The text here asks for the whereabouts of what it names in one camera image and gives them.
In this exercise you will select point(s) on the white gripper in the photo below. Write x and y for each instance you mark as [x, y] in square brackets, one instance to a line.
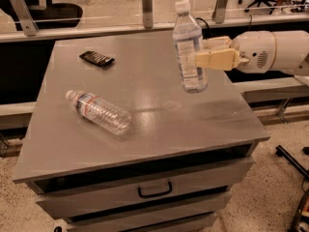
[255, 52]

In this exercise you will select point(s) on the blue label plastic bottle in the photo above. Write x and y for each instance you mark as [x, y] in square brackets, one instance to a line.
[187, 39]

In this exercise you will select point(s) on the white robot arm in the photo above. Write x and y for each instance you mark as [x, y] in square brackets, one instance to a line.
[291, 54]

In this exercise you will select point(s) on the clear red label plastic bottle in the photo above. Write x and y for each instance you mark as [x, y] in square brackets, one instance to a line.
[99, 111]

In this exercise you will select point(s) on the black floor stand leg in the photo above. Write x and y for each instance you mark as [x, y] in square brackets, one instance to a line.
[282, 152]

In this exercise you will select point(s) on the grey drawer cabinet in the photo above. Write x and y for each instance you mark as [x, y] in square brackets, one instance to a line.
[81, 173]

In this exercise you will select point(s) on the black office chair left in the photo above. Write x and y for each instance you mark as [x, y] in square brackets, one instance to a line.
[52, 15]

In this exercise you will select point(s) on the right metal barrier bracket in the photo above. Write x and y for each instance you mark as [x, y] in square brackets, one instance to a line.
[218, 15]

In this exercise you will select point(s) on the metal barrier bracket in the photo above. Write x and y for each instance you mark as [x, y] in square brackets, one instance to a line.
[147, 9]
[218, 15]
[28, 25]

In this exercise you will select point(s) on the middle metal barrier bracket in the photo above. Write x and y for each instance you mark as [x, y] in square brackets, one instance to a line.
[147, 9]

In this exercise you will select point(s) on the black drawer handle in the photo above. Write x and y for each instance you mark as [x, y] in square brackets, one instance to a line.
[155, 190]

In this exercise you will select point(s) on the left metal barrier bracket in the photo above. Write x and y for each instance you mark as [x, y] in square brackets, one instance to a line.
[28, 25]

